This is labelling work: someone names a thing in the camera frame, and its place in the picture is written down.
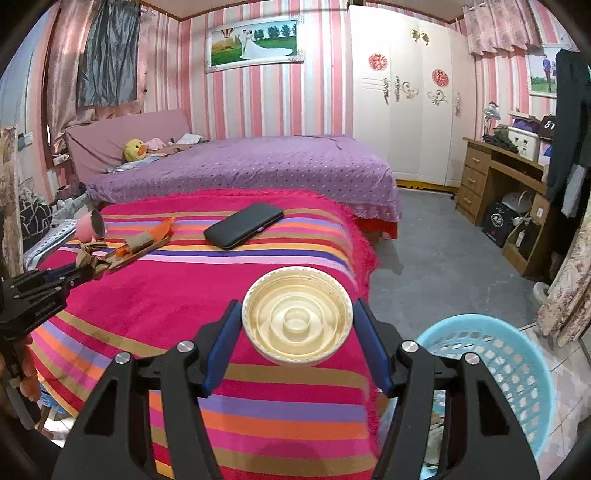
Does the person's left hand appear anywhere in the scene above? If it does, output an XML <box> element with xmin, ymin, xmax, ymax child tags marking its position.
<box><xmin>18</xmin><ymin>332</ymin><xmax>44</xmax><ymax>402</ymax></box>

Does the desk lamp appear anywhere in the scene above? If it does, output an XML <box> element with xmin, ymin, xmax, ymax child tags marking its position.
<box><xmin>482</xmin><ymin>102</ymin><xmax>502</xmax><ymax>139</ymax></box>

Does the small framed photo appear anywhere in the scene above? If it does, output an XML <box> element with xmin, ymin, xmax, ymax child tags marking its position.
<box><xmin>526</xmin><ymin>44</ymin><xmax>561</xmax><ymax>99</ymax></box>

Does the black printed box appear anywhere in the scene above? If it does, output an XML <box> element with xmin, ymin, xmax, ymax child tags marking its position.
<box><xmin>482</xmin><ymin>200</ymin><xmax>518</xmax><ymax>247</ymax></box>

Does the wooden desk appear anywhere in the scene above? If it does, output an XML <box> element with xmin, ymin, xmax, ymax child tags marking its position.
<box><xmin>456</xmin><ymin>137</ymin><xmax>561</xmax><ymax>278</ymax></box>

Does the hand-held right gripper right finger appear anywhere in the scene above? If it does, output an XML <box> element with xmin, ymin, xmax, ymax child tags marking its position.
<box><xmin>353</xmin><ymin>299</ymin><xmax>541</xmax><ymax>480</ymax></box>

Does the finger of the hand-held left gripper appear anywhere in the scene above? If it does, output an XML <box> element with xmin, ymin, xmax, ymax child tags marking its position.
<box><xmin>54</xmin><ymin>275</ymin><xmax>99</xmax><ymax>305</ymax></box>
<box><xmin>14</xmin><ymin>266</ymin><xmax>96</xmax><ymax>290</ymax></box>

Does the floral wall hanging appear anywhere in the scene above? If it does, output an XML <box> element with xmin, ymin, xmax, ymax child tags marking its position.
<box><xmin>0</xmin><ymin>127</ymin><xmax>21</xmax><ymax>278</ymax></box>

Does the yellow duck plush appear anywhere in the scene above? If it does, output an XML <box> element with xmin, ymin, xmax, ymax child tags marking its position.
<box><xmin>122</xmin><ymin>138</ymin><xmax>148</xmax><ymax>163</ymax></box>

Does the black patterned cloth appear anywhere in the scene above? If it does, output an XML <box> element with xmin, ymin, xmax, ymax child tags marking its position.
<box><xmin>18</xmin><ymin>200</ymin><xmax>54</xmax><ymax>241</ymax></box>

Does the pink padded headboard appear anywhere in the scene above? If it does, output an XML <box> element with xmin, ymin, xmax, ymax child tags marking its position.
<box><xmin>65</xmin><ymin>108</ymin><xmax>192</xmax><ymax>174</ymax></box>

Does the framed wedding picture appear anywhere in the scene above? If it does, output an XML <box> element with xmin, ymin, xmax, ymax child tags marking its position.
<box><xmin>204</xmin><ymin>15</ymin><xmax>306</xmax><ymax>75</ymax></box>

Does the pink satin curtain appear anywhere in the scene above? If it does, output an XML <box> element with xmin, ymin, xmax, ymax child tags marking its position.
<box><xmin>44</xmin><ymin>0</ymin><xmax>158</xmax><ymax>153</ymax></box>

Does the black hanging jacket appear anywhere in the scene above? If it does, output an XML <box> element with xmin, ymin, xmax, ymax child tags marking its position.
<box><xmin>547</xmin><ymin>46</ymin><xmax>591</xmax><ymax>217</ymax></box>

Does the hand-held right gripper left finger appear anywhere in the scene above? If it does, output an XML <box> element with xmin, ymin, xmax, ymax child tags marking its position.
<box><xmin>51</xmin><ymin>299</ymin><xmax>243</xmax><ymax>480</ymax></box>

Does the brown paper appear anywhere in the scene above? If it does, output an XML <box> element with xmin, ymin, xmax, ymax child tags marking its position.
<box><xmin>76</xmin><ymin>240</ymin><xmax>114</xmax><ymax>280</ymax></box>

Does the white appliance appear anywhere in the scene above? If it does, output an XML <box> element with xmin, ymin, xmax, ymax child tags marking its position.
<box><xmin>501</xmin><ymin>189</ymin><xmax>536</xmax><ymax>215</ymax></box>

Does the perforated white rack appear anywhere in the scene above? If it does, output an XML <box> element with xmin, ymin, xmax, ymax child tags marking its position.
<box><xmin>23</xmin><ymin>219</ymin><xmax>79</xmax><ymax>268</ymax></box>

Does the white wardrobe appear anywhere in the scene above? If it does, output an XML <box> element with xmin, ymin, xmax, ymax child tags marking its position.
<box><xmin>347</xmin><ymin>4</ymin><xmax>476</xmax><ymax>190</ymax></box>

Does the pile of clothes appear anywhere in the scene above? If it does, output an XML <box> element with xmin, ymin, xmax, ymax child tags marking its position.
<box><xmin>145</xmin><ymin>133</ymin><xmax>206</xmax><ymax>155</ymax></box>

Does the pink floral valance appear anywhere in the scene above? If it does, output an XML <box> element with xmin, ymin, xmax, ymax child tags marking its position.
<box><xmin>463</xmin><ymin>0</ymin><xmax>573</xmax><ymax>58</ymax></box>

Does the white storage box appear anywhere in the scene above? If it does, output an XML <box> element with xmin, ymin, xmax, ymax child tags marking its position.
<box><xmin>508</xmin><ymin>124</ymin><xmax>543</xmax><ymax>162</ymax></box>

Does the pink mug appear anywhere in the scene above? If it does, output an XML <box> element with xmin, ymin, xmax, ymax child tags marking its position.
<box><xmin>75</xmin><ymin>209</ymin><xmax>108</xmax><ymax>243</ymax></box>

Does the black zip case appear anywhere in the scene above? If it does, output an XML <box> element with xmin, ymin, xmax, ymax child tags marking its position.
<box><xmin>203</xmin><ymin>202</ymin><xmax>284</xmax><ymax>251</ymax></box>

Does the grey hanging cloth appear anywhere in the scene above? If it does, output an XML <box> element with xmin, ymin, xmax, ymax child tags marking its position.
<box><xmin>76</xmin><ymin>0</ymin><xmax>141</xmax><ymax>108</ymax></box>

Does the striped pink blanket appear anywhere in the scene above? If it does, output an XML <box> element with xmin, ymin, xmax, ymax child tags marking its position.
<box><xmin>28</xmin><ymin>188</ymin><xmax>384</xmax><ymax>480</ymax></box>

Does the floral hanging cloth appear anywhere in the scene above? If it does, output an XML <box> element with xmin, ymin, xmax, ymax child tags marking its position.
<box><xmin>536</xmin><ymin>222</ymin><xmax>591</xmax><ymax>347</ymax></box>

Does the open cardboard box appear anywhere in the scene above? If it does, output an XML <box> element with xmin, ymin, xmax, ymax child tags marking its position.
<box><xmin>503</xmin><ymin>219</ymin><xmax>541</xmax><ymax>264</ymax></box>

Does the large cardboard roll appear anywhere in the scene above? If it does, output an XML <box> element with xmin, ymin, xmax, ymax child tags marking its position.
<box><xmin>124</xmin><ymin>232</ymin><xmax>155</xmax><ymax>252</ymax></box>

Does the purple dotted bedspread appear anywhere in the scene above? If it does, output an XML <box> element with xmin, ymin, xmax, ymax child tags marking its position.
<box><xmin>85</xmin><ymin>135</ymin><xmax>402</xmax><ymax>222</ymax></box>

